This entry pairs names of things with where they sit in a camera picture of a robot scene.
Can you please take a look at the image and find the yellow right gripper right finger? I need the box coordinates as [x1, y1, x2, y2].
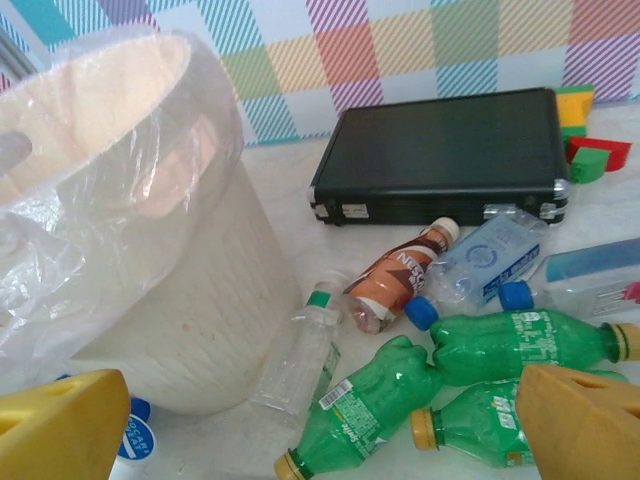
[514, 363, 640, 480]

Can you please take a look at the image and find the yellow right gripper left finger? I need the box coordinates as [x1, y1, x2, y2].
[0, 368, 132, 480]

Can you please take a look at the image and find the Pocari Sweat bottle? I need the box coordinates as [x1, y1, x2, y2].
[107, 394, 159, 480]

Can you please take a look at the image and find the green Sprite bottle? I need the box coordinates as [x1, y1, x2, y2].
[273, 334, 446, 480]
[429, 308, 640, 387]
[409, 368, 630, 470]

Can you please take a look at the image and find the clear bottle light blue label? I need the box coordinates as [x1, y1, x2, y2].
[403, 208, 551, 332]

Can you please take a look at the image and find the cream plastic waste bin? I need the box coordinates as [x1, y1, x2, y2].
[0, 30, 304, 417]

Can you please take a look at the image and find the brown Nescafe coffee bottle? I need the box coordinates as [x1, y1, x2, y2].
[342, 216, 461, 335]

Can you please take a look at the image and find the clear bottle green neck ring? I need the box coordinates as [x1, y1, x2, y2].
[252, 271, 351, 427]

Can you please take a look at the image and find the clear plastic bin liner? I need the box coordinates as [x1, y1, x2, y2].
[0, 24, 246, 384]

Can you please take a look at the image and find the clear bottle dark blue label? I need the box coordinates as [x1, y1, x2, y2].
[497, 237, 640, 321]

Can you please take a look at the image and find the red toy block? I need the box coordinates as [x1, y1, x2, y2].
[566, 135, 634, 172]

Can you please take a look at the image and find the black hard case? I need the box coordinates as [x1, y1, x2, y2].
[308, 87, 571, 229]

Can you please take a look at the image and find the yellow toy block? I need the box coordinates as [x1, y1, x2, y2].
[555, 93, 595, 129]

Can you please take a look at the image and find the aluminium frame post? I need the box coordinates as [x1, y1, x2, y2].
[0, 35, 39, 81]

